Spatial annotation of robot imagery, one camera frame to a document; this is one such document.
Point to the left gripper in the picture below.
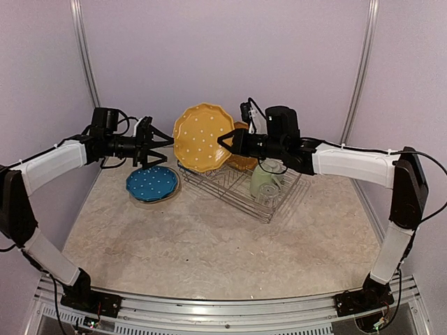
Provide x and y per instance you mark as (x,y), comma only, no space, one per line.
(142,149)

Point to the pale green mug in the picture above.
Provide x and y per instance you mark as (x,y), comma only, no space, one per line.
(260,176)

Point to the metal wire dish rack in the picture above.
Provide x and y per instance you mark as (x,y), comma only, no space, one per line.
(232,187)

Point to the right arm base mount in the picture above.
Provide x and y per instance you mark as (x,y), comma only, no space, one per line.
(360,301)

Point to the yellow polka dot plate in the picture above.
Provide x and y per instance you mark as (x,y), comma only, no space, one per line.
(195,137)
(242,163)

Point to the aluminium front rail frame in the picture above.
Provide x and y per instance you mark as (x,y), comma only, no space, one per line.
(146,314)

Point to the blue polka dot plate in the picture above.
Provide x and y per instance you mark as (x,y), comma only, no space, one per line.
(153,184)

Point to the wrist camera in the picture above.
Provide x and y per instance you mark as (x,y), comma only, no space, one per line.
(253,116)
(142,127)

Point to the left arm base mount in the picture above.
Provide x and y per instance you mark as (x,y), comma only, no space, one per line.
(98,303)

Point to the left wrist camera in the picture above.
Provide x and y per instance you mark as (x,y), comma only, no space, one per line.
(142,127)

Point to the right aluminium corner post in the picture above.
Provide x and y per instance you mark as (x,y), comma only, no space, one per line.
(361,74)

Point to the aluminium corner post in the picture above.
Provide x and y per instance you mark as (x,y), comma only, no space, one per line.
(361,74)
(81,38)

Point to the left aluminium corner post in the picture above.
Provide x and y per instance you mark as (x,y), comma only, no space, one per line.
(81,38)

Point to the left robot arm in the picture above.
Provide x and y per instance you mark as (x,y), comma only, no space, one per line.
(20,180)

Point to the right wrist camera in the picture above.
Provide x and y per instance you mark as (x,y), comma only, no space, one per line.
(253,116)

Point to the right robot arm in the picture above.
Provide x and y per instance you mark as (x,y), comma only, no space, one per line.
(399,171)

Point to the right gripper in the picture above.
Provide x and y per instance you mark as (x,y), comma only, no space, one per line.
(239,145)

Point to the cream bird pattern plate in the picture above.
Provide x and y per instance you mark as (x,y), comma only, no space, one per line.
(169,197)

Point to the clear glass cup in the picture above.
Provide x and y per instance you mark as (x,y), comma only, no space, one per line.
(268,195)

